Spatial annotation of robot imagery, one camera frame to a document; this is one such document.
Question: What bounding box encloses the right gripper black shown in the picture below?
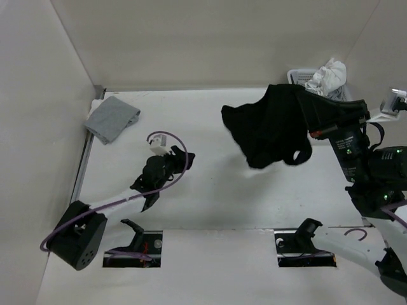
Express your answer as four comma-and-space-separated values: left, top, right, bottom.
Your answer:
294, 87, 370, 180

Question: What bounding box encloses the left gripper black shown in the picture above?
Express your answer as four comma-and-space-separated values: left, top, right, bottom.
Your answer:
156, 146, 194, 190

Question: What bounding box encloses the black tank top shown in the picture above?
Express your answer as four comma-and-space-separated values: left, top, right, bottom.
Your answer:
221, 83, 314, 170

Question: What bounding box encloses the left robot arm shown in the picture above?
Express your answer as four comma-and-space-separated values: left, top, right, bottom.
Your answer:
40, 146, 196, 271

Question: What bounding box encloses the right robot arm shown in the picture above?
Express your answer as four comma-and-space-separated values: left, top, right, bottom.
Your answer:
294, 91, 406, 297

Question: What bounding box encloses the grey tank top in basket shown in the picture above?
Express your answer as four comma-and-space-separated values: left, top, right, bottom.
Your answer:
328, 86, 347, 102

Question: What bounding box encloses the folded grey tank top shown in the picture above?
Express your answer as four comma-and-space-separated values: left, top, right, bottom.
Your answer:
84, 97, 141, 145

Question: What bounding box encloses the white plastic laundry basket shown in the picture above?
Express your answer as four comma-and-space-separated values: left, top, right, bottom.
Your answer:
287, 68, 351, 102

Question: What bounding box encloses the white folded garment under grey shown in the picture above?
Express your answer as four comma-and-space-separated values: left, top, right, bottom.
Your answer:
88, 99, 103, 117

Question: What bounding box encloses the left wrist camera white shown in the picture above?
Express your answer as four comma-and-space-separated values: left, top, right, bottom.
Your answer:
147, 134, 168, 156

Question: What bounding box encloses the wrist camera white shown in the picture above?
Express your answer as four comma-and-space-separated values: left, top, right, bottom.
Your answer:
147, 134, 168, 156
367, 88, 406, 123

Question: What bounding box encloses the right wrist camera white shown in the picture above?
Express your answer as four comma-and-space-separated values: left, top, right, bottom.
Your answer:
367, 88, 406, 123

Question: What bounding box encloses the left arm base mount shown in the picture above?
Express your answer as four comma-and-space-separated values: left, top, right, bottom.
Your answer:
102, 231, 163, 269

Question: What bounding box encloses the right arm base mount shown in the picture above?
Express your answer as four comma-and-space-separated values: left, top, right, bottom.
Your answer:
273, 229, 337, 268

